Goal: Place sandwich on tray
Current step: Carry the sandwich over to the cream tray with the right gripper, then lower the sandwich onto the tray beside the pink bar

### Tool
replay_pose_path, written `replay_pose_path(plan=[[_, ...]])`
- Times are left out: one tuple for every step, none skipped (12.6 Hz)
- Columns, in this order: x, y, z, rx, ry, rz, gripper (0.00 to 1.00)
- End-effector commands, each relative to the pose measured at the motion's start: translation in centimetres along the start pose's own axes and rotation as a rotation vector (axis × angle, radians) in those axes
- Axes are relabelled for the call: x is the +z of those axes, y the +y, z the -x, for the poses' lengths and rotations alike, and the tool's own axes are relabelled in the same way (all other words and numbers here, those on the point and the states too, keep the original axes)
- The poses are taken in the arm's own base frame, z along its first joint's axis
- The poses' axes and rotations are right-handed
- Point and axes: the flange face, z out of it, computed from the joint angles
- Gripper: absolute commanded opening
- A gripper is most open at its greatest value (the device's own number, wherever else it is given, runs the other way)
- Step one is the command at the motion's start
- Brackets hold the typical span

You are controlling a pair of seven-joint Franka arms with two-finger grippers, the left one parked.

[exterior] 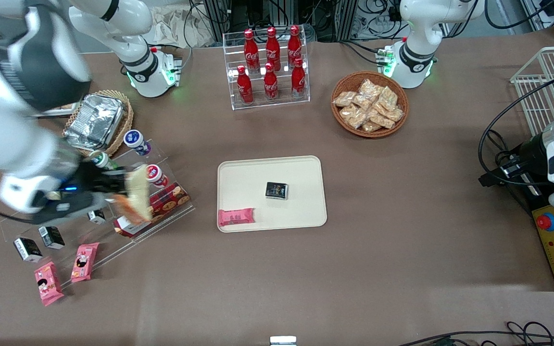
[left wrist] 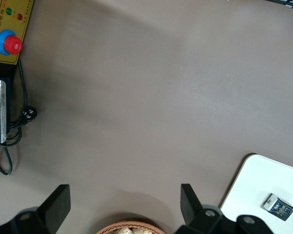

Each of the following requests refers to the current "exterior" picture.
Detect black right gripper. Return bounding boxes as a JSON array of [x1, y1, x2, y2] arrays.
[[32, 161, 131, 225]]

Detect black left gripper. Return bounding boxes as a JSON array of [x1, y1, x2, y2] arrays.
[[478, 134, 552, 188]]

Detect cream plastic tray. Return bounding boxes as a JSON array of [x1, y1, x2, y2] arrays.
[[217, 155, 328, 234]]

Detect green capped drink bottle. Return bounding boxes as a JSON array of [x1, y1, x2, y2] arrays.
[[88, 150, 119, 171]]

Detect white red yogurt cup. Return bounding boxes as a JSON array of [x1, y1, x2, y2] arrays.
[[146, 164, 169, 188]]

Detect white blue yogurt cup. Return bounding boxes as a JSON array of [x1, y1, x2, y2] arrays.
[[124, 129, 152, 156]]

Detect red cookie box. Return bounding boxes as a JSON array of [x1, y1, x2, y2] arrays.
[[113, 182, 191, 239]]

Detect oval wicker basket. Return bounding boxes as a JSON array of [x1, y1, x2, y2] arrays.
[[63, 89, 134, 158]]

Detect red emergency stop button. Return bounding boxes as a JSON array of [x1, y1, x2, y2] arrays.
[[535, 211, 554, 232]]

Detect aluminium foil container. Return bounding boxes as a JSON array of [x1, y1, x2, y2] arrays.
[[64, 94, 125, 151]]

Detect clear acrylic stepped shelf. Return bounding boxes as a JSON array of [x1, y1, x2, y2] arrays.
[[0, 139, 196, 289]]

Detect pink cartoon snack packet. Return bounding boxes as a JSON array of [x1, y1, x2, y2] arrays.
[[71, 242, 100, 283], [34, 261, 65, 307]]

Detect pink wrapped snack bar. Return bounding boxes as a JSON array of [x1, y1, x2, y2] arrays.
[[218, 208, 256, 227]]

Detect red cola bottle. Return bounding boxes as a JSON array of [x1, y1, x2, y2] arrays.
[[265, 26, 281, 71], [263, 62, 279, 102], [291, 58, 307, 99], [236, 65, 254, 105], [243, 29, 260, 74], [287, 25, 303, 69]]

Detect small black snack box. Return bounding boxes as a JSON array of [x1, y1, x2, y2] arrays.
[[265, 182, 289, 200]]

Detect crumpled white plastic sheet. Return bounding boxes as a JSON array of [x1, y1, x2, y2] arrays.
[[154, 4, 211, 47]]

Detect clear acrylic bottle rack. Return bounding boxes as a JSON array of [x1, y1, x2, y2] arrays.
[[222, 29, 311, 111]]

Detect round wicker basket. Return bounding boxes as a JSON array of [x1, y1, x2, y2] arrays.
[[330, 71, 410, 139]]

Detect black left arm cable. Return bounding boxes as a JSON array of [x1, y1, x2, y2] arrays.
[[478, 77, 554, 193]]

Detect white wire rack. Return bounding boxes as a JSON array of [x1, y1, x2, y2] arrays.
[[510, 46, 554, 138]]

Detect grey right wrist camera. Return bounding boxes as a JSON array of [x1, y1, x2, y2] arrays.
[[0, 175, 63, 213]]

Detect black floor cables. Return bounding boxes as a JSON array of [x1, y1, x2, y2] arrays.
[[396, 321, 554, 346]]

